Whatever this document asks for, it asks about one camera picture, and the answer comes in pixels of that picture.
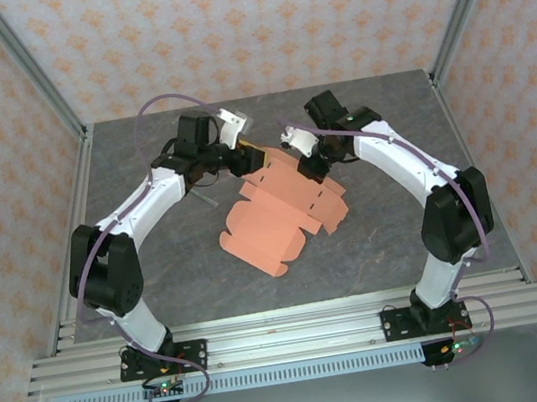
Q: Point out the orange paper box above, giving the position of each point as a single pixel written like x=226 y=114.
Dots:
x=276 y=220

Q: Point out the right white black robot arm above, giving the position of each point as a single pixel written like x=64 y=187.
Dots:
x=393 y=157

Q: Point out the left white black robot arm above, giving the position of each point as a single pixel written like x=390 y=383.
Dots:
x=147 y=204

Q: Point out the small grey-green strip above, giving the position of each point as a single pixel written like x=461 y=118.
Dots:
x=208 y=201

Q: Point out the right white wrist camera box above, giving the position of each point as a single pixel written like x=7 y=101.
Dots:
x=302 y=140

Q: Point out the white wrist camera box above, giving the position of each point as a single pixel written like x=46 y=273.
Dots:
x=230 y=128
x=302 y=140

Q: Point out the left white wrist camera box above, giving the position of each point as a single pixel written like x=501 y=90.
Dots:
x=230 y=128

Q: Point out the aluminium table side rail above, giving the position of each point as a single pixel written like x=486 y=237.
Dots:
x=459 y=132
x=80 y=188

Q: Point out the aluminium table edge rail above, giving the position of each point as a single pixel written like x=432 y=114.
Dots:
x=290 y=313

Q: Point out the aluminium frame post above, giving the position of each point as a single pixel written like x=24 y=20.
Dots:
x=463 y=5
x=34 y=69

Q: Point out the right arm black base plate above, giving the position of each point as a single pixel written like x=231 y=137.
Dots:
x=393 y=324

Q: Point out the wide aluminium mounting rail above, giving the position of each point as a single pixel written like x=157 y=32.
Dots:
x=295 y=343

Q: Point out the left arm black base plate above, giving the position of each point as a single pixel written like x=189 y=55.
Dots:
x=195 y=353

